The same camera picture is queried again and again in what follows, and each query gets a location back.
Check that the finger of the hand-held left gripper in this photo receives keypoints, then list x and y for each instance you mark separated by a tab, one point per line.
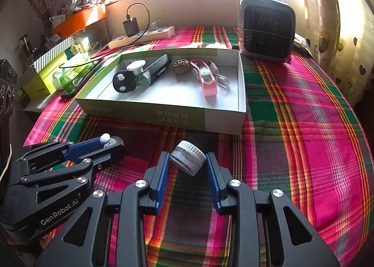
112	154
84	147

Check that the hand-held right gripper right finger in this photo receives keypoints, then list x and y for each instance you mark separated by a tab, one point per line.
213	182

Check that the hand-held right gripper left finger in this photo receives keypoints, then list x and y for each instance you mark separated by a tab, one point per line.
162	179

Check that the white ribbed jar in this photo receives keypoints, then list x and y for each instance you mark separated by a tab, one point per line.
188	155

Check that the black and white oval gadget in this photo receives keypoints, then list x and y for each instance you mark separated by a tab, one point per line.
124	82

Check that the green and white cardboard box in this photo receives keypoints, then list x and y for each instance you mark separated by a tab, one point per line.
175	100

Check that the green and white round spool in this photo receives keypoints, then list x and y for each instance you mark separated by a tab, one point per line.
136	66

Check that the black silver lighter device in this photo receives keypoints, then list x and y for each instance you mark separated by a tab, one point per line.
156	69

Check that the pink clip holder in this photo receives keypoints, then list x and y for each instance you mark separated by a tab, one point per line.
209	85

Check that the wide brown walnut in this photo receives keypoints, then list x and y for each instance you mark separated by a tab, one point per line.
181	67

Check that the black smartphone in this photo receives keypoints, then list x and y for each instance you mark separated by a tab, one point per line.
73	88

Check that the green wipes pack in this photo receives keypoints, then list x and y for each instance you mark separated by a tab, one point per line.
65	75

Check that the yellow-green box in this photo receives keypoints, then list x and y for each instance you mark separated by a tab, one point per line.
38	85

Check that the striped gift box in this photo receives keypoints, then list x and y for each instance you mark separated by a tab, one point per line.
49	56

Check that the metal cup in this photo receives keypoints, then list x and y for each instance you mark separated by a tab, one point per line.
25	47

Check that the white power strip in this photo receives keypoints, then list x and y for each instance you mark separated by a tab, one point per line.
146	37

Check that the orange tray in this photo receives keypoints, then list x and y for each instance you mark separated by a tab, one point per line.
79	22

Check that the black charger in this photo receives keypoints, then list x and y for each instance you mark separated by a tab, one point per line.
130	27

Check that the grey desktop fan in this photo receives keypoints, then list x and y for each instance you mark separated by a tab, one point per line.
266	30

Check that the white patterned cloth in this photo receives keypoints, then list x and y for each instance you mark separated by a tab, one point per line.
302	41

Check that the heart patterned curtain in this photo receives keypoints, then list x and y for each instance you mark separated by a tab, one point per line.
341	30

